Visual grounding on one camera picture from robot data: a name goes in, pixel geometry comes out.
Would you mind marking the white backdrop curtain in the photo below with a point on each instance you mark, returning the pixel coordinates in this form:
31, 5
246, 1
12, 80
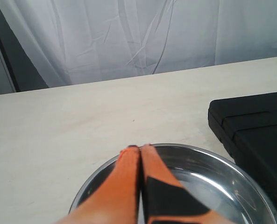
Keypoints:
83, 41

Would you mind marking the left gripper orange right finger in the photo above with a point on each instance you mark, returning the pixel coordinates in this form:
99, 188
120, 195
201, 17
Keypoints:
165, 199

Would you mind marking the black plastic tool case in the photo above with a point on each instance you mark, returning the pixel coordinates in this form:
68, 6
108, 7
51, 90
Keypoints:
247, 127

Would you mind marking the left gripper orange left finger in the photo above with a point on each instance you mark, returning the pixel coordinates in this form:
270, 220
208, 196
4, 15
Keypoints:
116, 201

